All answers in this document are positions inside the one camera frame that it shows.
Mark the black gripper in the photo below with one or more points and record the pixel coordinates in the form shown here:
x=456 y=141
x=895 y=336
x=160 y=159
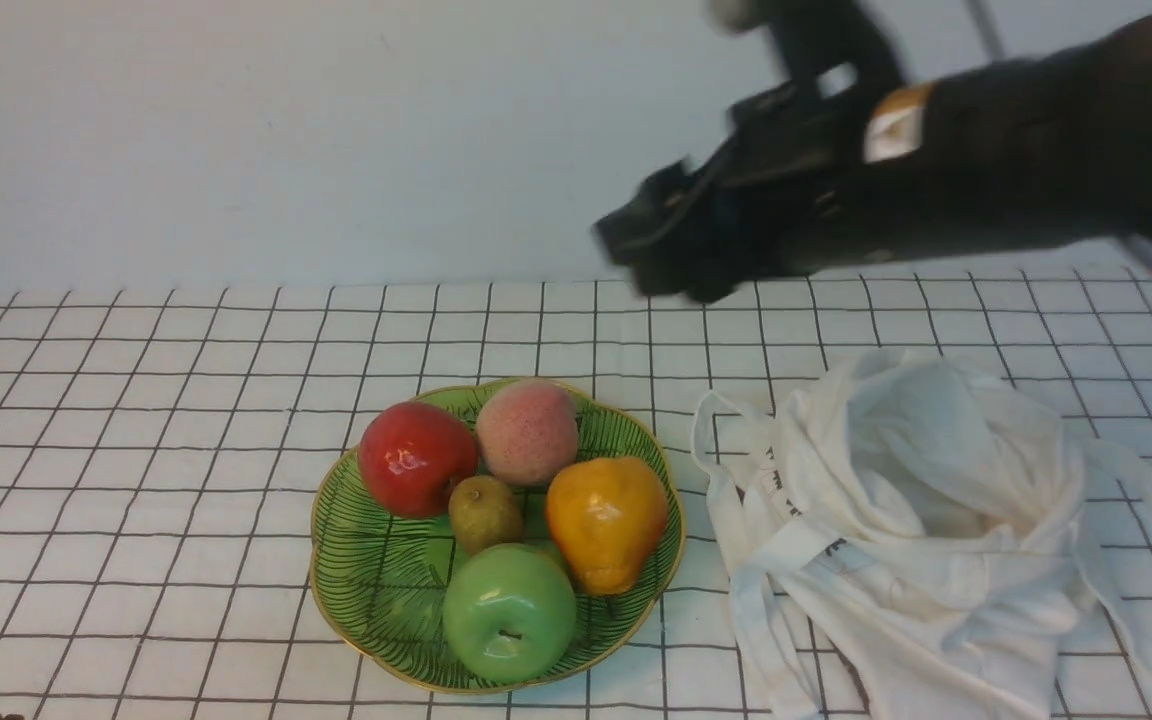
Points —
x=851 y=180

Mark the brown kiwi fruit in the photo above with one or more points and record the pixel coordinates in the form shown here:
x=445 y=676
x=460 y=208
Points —
x=484 y=512

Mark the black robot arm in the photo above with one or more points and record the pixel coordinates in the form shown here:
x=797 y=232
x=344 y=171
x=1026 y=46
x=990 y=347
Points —
x=1041 y=152

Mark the white cloth tote bag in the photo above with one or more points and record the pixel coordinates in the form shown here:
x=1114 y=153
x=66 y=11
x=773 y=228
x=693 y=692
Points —
x=930 y=519

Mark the pink peach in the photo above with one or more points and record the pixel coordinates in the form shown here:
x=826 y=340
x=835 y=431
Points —
x=528 y=432

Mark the yellow orange pear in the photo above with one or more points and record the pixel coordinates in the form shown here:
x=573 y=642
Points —
x=607 y=516

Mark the red apple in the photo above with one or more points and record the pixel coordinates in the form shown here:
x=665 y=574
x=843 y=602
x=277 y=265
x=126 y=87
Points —
x=413 y=455

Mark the green apple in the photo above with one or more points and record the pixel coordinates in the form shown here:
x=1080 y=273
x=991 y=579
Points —
x=509 y=613

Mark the green leaf-pattern plate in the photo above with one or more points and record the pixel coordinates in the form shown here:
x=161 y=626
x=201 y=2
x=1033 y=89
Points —
x=379 y=581

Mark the white black grid tablecloth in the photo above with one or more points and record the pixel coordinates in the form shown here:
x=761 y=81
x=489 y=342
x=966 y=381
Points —
x=160 y=454

